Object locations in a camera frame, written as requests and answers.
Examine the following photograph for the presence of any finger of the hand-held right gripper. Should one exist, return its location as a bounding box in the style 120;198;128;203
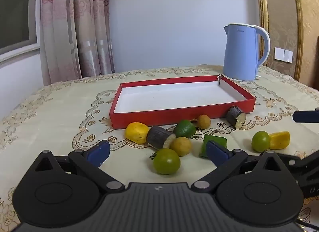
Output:
283;150;319;197
292;108;319;123

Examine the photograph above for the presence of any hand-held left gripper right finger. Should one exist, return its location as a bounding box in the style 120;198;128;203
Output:
191;140;296;194

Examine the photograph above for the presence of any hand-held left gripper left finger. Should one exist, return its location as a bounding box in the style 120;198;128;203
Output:
32;140;125;194

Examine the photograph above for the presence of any green pepper chunk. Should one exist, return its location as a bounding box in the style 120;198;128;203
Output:
199;134;228;158

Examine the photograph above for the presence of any small brown longan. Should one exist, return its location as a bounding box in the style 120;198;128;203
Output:
191;114;211;130

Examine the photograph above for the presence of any yellow blocky wedge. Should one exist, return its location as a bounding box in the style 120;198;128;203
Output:
269;131;291;150

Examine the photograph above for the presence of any large brown longan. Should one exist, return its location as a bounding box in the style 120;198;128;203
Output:
170;137;192;157

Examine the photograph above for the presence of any sugarcane piece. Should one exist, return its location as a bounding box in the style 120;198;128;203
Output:
226;106;247;129
147;125;176;149

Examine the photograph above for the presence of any green lime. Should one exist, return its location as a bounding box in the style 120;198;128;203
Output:
173;120;196;138

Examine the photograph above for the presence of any yellow mango piece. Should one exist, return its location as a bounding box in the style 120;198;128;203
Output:
125;122;149;145

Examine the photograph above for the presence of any round green plum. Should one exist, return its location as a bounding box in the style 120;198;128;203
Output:
251;131;271;153

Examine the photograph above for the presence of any green tomato with stem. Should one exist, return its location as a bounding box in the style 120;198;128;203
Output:
150;148;181;175

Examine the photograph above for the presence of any red cardboard box tray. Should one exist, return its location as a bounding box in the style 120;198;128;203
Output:
109;75;256;130

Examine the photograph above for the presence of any light blue electric kettle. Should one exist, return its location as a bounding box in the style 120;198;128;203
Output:
223;23;271;81

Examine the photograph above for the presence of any pink floral curtain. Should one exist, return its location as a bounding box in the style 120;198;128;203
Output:
40;0;115;86

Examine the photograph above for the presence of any white wall switch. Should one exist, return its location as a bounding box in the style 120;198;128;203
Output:
275;47;293;63

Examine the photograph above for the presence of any gold framed wall panel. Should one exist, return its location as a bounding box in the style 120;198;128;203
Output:
254;0;319;89

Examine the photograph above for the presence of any window with white frame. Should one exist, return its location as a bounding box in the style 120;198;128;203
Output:
0;0;41;63

